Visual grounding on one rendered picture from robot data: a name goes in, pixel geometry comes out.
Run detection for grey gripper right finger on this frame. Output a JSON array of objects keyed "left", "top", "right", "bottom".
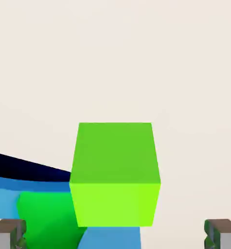
[{"left": 203, "top": 218, "right": 231, "bottom": 249}]

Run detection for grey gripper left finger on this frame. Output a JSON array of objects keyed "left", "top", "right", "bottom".
[{"left": 0, "top": 218, "right": 28, "bottom": 249}]

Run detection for small lime green cube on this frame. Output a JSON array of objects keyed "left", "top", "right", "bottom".
[{"left": 69, "top": 122, "right": 162, "bottom": 228}]

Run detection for large blue box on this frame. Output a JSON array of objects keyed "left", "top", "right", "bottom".
[{"left": 0, "top": 175, "right": 142, "bottom": 249}]

